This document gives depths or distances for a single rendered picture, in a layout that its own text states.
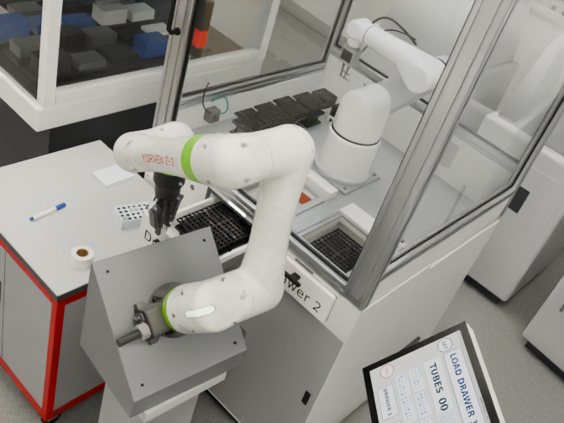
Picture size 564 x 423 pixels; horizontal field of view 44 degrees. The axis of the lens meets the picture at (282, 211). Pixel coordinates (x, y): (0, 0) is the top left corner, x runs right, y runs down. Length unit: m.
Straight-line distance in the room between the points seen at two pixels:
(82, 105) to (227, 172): 1.40
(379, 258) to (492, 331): 1.92
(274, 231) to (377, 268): 0.44
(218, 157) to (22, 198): 1.16
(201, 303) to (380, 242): 0.57
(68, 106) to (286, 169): 1.36
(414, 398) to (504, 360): 1.96
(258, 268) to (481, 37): 0.76
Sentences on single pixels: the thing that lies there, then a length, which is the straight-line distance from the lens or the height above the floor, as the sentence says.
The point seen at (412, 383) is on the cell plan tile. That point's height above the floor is 1.06.
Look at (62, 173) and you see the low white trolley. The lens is 2.63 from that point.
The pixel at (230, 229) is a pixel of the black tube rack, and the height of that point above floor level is 0.90.
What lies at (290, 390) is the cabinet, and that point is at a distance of 2.51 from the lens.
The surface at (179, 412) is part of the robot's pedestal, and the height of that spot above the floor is 0.59.
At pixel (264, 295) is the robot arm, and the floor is 1.13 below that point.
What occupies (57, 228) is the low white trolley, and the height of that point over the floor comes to 0.76.
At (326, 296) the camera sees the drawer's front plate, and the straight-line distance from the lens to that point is 2.15.
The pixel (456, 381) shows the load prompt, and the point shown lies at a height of 1.15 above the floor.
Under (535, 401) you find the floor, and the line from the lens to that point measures 3.65.
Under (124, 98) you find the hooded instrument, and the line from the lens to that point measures 2.91.
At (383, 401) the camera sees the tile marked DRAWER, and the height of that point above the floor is 1.00.
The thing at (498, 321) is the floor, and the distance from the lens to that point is 3.93.
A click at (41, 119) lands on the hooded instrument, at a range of 2.72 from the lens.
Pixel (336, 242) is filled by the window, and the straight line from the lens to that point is 2.09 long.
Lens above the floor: 2.35
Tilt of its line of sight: 36 degrees down
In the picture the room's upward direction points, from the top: 19 degrees clockwise
